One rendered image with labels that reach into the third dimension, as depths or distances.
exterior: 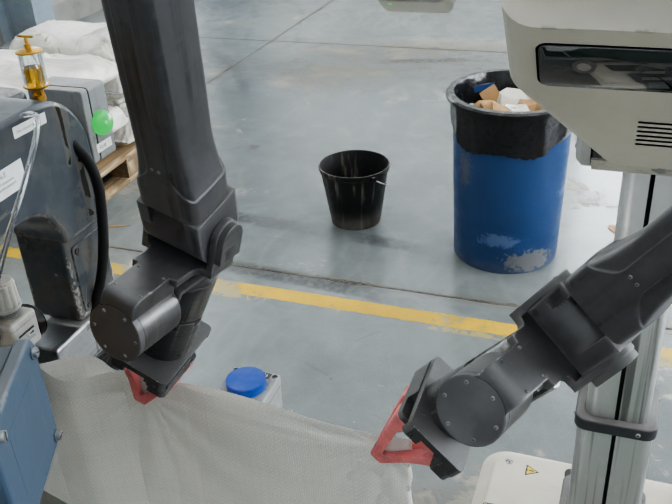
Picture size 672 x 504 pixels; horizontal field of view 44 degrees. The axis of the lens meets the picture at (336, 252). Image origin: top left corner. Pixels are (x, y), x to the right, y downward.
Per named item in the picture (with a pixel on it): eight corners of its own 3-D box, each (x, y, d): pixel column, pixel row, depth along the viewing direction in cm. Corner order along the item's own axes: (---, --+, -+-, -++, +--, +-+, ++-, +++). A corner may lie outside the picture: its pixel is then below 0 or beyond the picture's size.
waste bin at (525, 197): (574, 226, 338) (590, 72, 307) (559, 290, 297) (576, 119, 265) (458, 213, 354) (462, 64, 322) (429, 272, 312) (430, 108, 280)
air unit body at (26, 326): (66, 393, 88) (33, 268, 80) (38, 422, 84) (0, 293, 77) (31, 385, 89) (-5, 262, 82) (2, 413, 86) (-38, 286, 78)
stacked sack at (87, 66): (129, 78, 383) (123, 47, 376) (39, 129, 330) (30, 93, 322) (53, 73, 397) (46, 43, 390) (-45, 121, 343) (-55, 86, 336)
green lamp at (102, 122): (120, 130, 98) (115, 106, 97) (106, 140, 96) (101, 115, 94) (102, 129, 99) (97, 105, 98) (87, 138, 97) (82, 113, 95)
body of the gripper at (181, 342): (104, 364, 81) (119, 314, 77) (157, 308, 90) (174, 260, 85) (160, 397, 81) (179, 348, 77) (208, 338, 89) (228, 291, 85)
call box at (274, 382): (284, 405, 128) (281, 374, 126) (263, 439, 122) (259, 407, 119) (238, 395, 131) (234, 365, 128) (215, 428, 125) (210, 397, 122)
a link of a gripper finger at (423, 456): (343, 449, 77) (412, 405, 72) (365, 402, 83) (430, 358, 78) (393, 497, 78) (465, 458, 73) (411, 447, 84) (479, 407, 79)
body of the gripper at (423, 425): (395, 432, 71) (458, 394, 66) (423, 363, 79) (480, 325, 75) (447, 482, 71) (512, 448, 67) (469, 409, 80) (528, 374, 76)
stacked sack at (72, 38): (161, 47, 428) (157, 18, 421) (115, 72, 393) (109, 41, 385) (54, 41, 449) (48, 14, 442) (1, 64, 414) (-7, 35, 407)
